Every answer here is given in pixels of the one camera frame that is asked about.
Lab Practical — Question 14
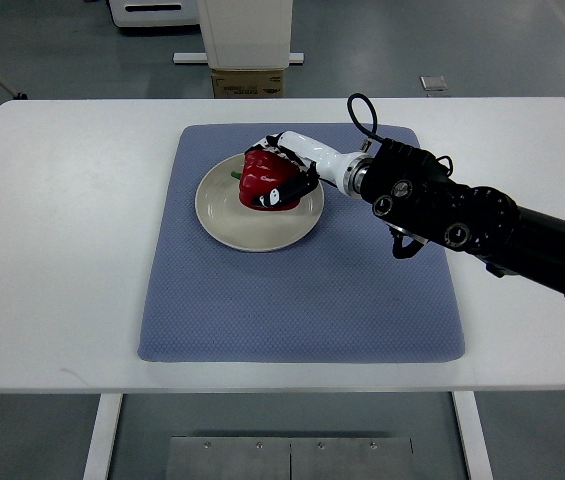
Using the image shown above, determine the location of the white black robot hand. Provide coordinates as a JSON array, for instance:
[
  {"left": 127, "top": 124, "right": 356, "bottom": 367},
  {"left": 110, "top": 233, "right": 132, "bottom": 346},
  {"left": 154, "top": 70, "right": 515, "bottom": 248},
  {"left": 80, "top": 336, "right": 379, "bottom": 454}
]
[{"left": 245, "top": 131, "right": 371, "bottom": 211}]

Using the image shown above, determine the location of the red bell pepper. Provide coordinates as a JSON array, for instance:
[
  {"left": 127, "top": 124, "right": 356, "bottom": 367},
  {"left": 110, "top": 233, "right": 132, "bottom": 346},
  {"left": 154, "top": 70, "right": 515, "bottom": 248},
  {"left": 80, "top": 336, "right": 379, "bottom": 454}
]
[{"left": 231, "top": 150, "right": 300, "bottom": 210}]

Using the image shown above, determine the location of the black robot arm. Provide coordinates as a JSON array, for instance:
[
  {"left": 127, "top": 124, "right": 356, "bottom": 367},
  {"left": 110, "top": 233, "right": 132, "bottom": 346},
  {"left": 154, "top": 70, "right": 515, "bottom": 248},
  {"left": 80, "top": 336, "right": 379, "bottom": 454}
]
[{"left": 350, "top": 124, "right": 565, "bottom": 296}]

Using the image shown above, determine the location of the cream round plate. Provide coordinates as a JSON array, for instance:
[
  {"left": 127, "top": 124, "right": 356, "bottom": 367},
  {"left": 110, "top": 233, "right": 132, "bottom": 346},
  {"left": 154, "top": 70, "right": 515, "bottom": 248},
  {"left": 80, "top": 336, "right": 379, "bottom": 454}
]
[{"left": 195, "top": 154, "right": 325, "bottom": 252}]

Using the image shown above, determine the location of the blue quilted mat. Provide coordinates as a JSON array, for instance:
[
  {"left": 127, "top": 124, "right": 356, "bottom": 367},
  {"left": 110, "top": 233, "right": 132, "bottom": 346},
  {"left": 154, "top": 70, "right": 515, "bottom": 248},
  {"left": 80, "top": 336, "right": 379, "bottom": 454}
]
[{"left": 138, "top": 124, "right": 465, "bottom": 363}]

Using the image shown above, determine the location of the cardboard box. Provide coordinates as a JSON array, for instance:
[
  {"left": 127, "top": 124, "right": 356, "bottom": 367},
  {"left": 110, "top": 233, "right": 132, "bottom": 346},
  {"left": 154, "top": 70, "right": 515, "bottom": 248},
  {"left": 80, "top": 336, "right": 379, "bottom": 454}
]
[{"left": 211, "top": 70, "right": 284, "bottom": 99}]

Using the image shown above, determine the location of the white machine column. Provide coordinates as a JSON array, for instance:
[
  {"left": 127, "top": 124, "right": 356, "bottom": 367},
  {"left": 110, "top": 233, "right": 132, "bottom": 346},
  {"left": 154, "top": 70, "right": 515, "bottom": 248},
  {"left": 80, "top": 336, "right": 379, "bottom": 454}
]
[{"left": 173, "top": 0, "right": 305, "bottom": 70}]

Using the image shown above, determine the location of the white appliance with slot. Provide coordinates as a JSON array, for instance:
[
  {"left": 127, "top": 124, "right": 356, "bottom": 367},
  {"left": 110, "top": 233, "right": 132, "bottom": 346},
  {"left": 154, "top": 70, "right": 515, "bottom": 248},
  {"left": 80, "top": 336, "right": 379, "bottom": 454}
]
[{"left": 107, "top": 0, "right": 198, "bottom": 28}]

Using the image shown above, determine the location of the right white table leg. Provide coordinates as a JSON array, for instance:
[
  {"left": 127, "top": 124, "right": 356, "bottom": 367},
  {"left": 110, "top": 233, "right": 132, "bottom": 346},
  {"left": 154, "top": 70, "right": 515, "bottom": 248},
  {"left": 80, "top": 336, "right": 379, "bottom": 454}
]
[{"left": 452, "top": 391, "right": 494, "bottom": 480}]

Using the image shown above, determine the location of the white table leg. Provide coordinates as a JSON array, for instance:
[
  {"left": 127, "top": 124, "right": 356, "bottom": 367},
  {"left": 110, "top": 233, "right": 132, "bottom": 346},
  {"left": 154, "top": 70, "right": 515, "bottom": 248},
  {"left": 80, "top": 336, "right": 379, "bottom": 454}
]
[
  {"left": 83, "top": 393, "right": 123, "bottom": 480},
  {"left": 452, "top": 391, "right": 494, "bottom": 480}
]

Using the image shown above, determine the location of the left white table leg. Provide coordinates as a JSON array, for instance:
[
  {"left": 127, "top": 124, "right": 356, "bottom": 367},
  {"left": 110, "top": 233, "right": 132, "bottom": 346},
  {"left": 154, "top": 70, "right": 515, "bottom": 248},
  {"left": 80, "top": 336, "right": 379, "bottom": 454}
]
[{"left": 83, "top": 393, "right": 123, "bottom": 480}]

